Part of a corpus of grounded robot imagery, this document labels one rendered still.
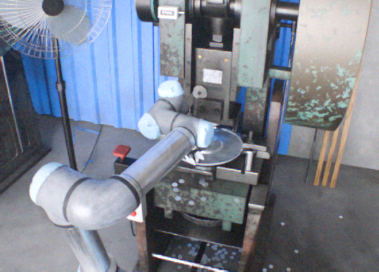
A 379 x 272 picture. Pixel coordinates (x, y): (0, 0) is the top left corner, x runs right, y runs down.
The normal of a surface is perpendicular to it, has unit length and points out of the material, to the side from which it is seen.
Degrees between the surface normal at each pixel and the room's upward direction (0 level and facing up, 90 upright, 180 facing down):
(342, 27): 83
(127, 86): 90
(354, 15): 79
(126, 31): 90
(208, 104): 90
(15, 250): 0
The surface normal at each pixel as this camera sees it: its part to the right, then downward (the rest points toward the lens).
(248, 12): -0.29, 0.47
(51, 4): 0.39, 0.55
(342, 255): 0.02, -0.87
